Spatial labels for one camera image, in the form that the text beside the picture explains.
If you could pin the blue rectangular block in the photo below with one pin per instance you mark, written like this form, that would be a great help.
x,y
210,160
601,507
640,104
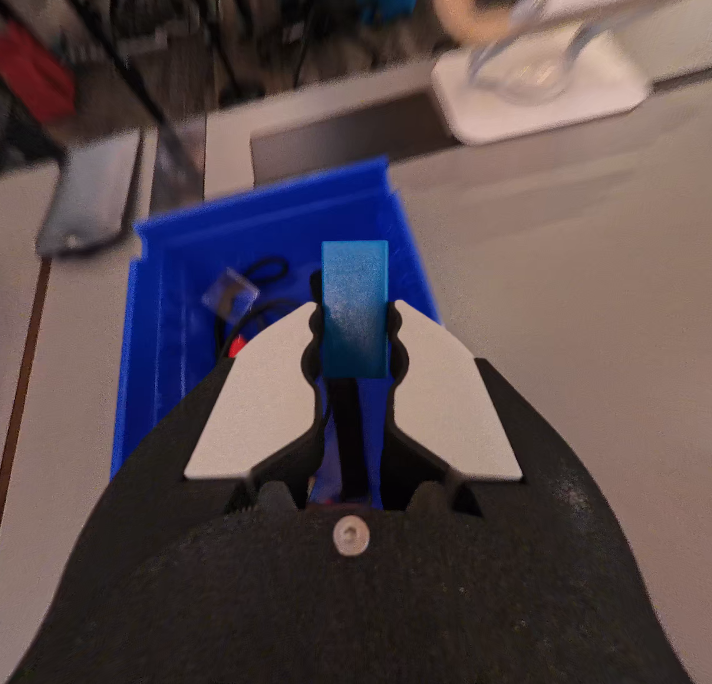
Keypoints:
x,y
355,305

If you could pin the grey smartphone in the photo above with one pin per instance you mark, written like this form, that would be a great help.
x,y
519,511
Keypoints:
x,y
94,194

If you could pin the grey desk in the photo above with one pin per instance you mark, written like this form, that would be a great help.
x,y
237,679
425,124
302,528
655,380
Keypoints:
x,y
556,278

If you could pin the red toy brick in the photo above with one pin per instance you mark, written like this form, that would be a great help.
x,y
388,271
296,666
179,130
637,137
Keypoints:
x,y
239,345

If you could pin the black elastic loop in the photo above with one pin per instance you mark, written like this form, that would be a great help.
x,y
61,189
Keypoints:
x,y
266,259

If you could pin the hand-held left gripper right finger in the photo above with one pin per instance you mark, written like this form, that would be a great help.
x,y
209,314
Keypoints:
x,y
450,411

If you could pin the red bag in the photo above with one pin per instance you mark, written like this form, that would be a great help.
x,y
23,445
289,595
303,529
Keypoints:
x,y
33,72

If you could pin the blue storage bin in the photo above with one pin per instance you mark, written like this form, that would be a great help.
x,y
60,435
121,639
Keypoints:
x,y
178,250

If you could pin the clear acrylic cube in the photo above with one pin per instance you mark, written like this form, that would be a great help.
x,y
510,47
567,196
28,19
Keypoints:
x,y
231,292

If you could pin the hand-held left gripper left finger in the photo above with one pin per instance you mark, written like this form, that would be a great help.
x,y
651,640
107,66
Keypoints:
x,y
256,411

